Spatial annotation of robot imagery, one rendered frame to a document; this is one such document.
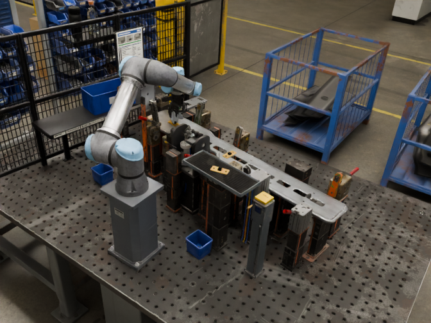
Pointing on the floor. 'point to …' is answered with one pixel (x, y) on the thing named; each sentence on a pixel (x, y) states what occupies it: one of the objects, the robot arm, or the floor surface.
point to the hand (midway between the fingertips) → (174, 120)
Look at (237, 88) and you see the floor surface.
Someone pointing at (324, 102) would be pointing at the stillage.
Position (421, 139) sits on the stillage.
